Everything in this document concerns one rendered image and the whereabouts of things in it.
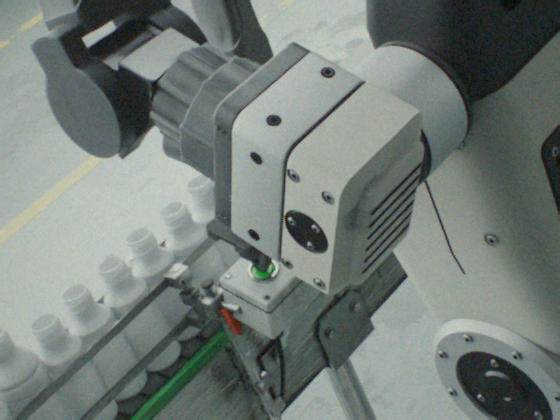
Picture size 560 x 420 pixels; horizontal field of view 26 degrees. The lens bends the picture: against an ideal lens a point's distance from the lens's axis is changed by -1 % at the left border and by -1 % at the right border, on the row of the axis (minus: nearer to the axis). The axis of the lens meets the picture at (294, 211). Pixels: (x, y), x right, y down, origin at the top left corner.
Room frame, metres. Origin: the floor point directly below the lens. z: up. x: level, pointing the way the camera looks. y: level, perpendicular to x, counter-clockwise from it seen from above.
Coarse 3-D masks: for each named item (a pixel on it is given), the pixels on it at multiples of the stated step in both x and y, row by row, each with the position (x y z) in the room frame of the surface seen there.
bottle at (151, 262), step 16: (128, 240) 1.42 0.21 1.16; (144, 240) 1.40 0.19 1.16; (144, 256) 1.39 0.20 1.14; (160, 256) 1.40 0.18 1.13; (144, 272) 1.39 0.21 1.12; (160, 272) 1.38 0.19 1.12; (160, 304) 1.39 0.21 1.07; (176, 304) 1.38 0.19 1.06; (176, 320) 1.38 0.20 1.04; (192, 336) 1.38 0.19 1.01
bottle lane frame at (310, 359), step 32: (352, 288) 1.51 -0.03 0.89; (384, 288) 1.54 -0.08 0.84; (224, 352) 1.37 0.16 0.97; (256, 352) 1.39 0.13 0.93; (320, 352) 1.45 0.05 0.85; (192, 384) 1.33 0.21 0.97; (224, 384) 1.35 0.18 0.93; (288, 384) 1.41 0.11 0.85; (128, 416) 1.30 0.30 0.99; (160, 416) 1.29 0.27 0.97; (192, 416) 1.31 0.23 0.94; (224, 416) 1.34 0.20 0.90; (256, 416) 1.36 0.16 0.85
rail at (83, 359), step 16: (208, 240) 1.42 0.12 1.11; (192, 256) 1.40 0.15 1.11; (160, 288) 1.36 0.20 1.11; (144, 304) 1.34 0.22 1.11; (128, 320) 1.33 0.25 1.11; (112, 336) 1.31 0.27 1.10; (176, 336) 1.35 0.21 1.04; (96, 352) 1.29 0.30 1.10; (160, 352) 1.34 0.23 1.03; (80, 368) 1.27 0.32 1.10; (144, 368) 1.32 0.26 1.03; (128, 384) 1.30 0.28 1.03; (32, 400) 1.23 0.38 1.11; (16, 416) 1.21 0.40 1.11; (96, 416) 1.26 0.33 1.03
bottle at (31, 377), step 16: (0, 336) 1.26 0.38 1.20; (0, 352) 1.25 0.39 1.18; (16, 352) 1.26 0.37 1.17; (32, 352) 1.28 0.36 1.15; (0, 368) 1.25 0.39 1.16; (16, 368) 1.25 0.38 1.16; (32, 368) 1.25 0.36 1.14; (0, 384) 1.24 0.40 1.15; (16, 384) 1.23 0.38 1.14; (32, 384) 1.24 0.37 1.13; (48, 384) 1.26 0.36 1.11; (0, 400) 1.24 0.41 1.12; (16, 400) 1.23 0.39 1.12; (48, 400) 1.25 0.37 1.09; (32, 416) 1.24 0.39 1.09; (48, 416) 1.24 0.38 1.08; (64, 416) 1.26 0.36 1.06
